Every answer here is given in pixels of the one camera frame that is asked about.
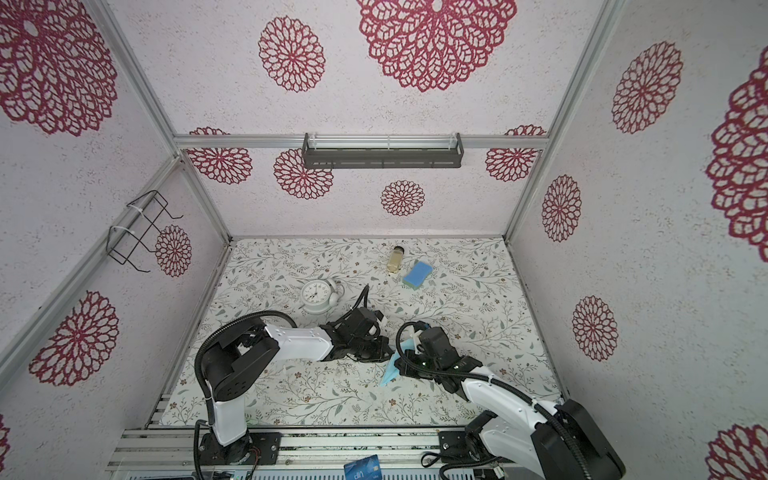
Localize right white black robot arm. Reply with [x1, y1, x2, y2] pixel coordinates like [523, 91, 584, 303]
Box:
[395, 321, 626, 479]

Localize blue card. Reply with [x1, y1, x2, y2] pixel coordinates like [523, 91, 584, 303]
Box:
[344, 455, 383, 480]

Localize small yellow liquid jar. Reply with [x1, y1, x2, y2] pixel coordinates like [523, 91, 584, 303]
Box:
[386, 245, 405, 274]

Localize white alarm clock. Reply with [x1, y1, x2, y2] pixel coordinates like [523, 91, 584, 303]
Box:
[300, 279, 345, 315]

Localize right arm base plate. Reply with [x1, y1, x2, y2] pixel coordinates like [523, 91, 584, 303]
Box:
[438, 430, 514, 464]

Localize black wall shelf rack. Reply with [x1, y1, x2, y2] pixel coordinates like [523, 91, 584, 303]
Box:
[301, 133, 465, 170]

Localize blue green sponge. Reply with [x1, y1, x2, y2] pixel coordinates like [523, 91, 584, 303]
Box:
[402, 261, 433, 289]

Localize light blue paper sheet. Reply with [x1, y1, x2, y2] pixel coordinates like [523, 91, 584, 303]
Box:
[379, 339, 415, 387]

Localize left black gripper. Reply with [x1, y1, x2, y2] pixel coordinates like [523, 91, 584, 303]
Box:
[350, 333, 395, 363]

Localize black wire wall basket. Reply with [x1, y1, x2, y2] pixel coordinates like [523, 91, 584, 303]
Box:
[105, 189, 183, 274]

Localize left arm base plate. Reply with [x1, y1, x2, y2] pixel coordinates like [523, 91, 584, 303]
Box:
[193, 432, 282, 466]

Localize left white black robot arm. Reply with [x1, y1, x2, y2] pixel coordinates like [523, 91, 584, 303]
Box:
[193, 307, 394, 447]

